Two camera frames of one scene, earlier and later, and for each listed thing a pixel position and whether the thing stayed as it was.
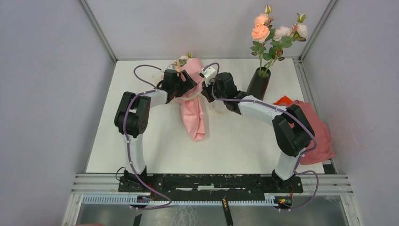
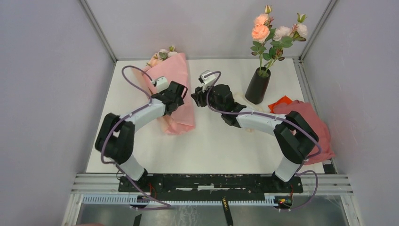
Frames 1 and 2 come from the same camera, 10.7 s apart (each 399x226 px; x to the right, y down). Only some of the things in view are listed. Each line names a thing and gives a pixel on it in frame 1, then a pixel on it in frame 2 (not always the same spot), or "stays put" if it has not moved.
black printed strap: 227,213 stays put
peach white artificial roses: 270,43 stays put
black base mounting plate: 212,185 stays put
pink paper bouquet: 191,106 → 168,63
